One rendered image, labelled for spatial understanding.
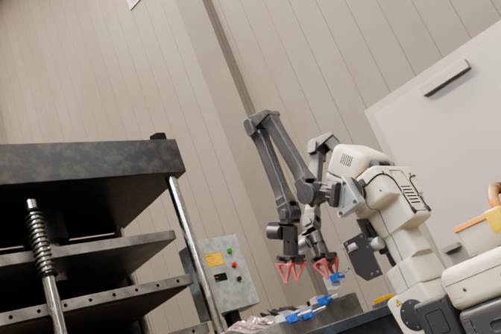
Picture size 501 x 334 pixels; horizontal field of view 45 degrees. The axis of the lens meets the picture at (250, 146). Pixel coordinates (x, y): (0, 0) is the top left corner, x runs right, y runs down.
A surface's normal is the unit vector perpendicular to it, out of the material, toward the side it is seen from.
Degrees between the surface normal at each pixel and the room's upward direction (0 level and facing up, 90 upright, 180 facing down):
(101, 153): 90
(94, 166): 90
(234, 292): 90
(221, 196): 90
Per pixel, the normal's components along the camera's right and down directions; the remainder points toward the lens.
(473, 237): -0.65, 0.00
